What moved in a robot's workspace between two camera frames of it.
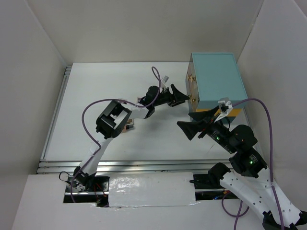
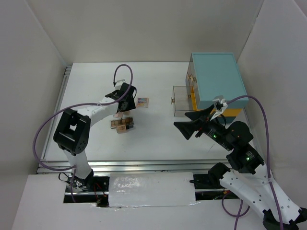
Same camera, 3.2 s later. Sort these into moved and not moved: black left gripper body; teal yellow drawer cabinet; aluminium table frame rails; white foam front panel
Moved: black left gripper body
Not moved: aluminium table frame rails; teal yellow drawer cabinet; white foam front panel
